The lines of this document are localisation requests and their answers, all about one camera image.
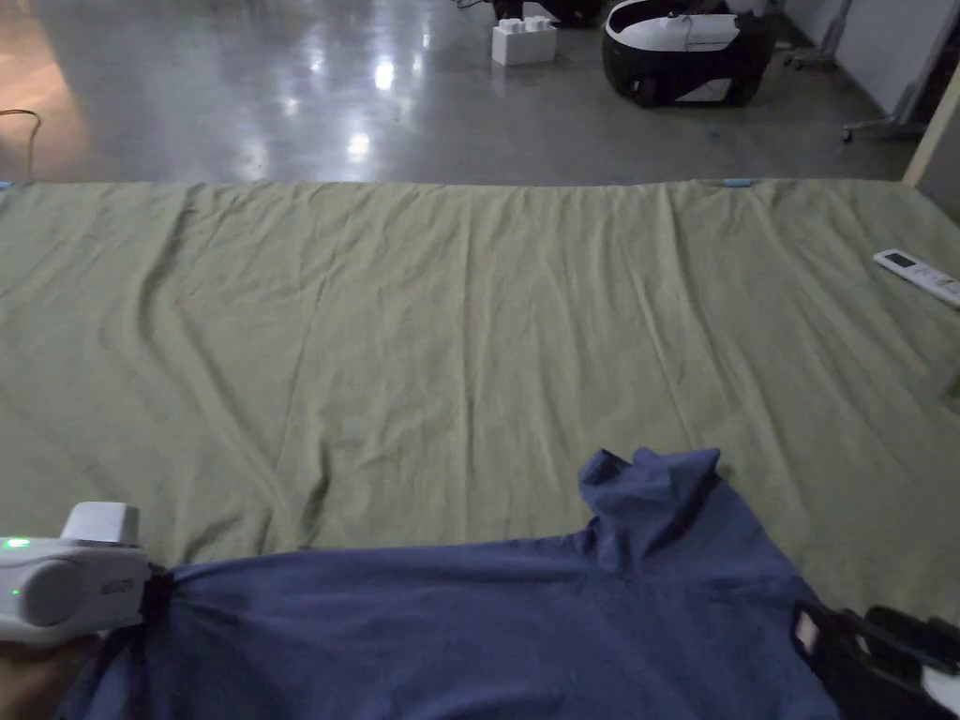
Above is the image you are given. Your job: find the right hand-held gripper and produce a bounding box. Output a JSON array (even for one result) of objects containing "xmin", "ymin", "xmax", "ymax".
[{"xmin": 791, "ymin": 599, "xmax": 960, "ymax": 720}]

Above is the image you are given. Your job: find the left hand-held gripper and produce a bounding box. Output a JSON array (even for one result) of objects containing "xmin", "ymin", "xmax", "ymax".
[{"xmin": 0, "ymin": 502, "xmax": 180, "ymax": 645}]

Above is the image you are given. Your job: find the dark blue shirt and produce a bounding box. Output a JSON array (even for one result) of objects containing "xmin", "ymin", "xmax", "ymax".
[{"xmin": 55, "ymin": 446, "xmax": 852, "ymax": 720}]

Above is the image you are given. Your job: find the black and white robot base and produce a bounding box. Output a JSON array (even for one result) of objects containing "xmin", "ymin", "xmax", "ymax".
[{"xmin": 601, "ymin": 0, "xmax": 775, "ymax": 111}]

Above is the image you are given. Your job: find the person's left hand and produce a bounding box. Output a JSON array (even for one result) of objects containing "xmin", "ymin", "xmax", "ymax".
[{"xmin": 0, "ymin": 631, "xmax": 113, "ymax": 720}]

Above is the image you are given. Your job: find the bed with pale green sheet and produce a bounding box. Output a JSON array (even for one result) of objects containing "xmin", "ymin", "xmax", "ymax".
[{"xmin": 0, "ymin": 178, "xmax": 960, "ymax": 631}]

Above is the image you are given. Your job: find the white remote control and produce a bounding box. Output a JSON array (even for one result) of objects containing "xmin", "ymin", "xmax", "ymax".
[{"xmin": 873, "ymin": 247, "xmax": 960, "ymax": 308}]

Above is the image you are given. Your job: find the wheeled metal stand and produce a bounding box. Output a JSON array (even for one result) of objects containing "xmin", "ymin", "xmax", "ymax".
[{"xmin": 841, "ymin": 44, "xmax": 948, "ymax": 145}]

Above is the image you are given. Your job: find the yellow cable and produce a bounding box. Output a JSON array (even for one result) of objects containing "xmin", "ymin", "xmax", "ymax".
[{"xmin": 0, "ymin": 109, "xmax": 43, "ymax": 155}]

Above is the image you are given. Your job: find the wooden post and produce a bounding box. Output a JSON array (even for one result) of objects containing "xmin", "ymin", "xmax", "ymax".
[{"xmin": 902, "ymin": 67, "xmax": 960, "ymax": 186}]

